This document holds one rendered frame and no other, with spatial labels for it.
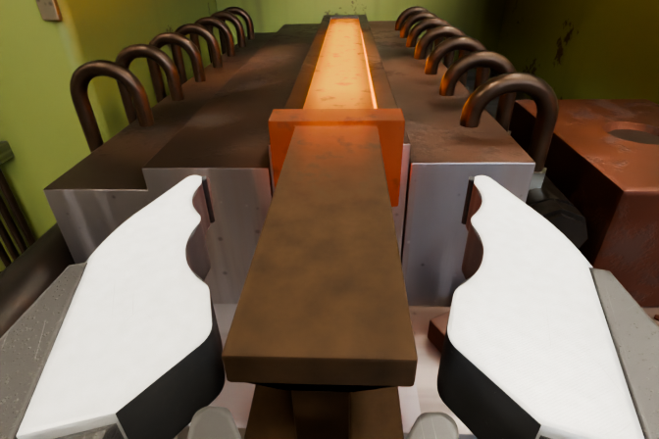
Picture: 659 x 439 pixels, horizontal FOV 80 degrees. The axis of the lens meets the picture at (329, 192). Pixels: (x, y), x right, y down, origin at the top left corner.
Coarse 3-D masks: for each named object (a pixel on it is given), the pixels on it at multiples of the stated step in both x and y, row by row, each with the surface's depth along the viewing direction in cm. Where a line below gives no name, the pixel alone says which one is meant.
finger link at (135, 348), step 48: (192, 192) 11; (144, 240) 9; (192, 240) 9; (96, 288) 8; (144, 288) 8; (192, 288) 8; (96, 336) 7; (144, 336) 7; (192, 336) 7; (48, 384) 6; (96, 384) 6; (144, 384) 6; (192, 384) 7; (48, 432) 6; (144, 432) 6
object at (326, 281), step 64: (320, 64) 23; (320, 128) 13; (384, 128) 13; (320, 192) 10; (384, 192) 9; (256, 256) 7; (320, 256) 7; (384, 256) 7; (256, 320) 6; (320, 320) 6; (384, 320) 6; (256, 384) 6; (320, 384) 6; (384, 384) 6
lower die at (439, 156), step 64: (256, 64) 32; (384, 64) 30; (128, 128) 23; (192, 128) 20; (256, 128) 19; (448, 128) 18; (64, 192) 17; (128, 192) 16; (256, 192) 16; (448, 192) 16; (512, 192) 16; (448, 256) 18
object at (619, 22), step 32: (512, 0) 53; (544, 0) 45; (576, 0) 38; (608, 0) 34; (640, 0) 30; (512, 32) 53; (544, 32) 45; (576, 32) 38; (608, 32) 34; (640, 32) 30; (544, 64) 45; (576, 64) 38; (608, 64) 34; (640, 64) 30; (576, 96) 38; (608, 96) 34; (640, 96) 30
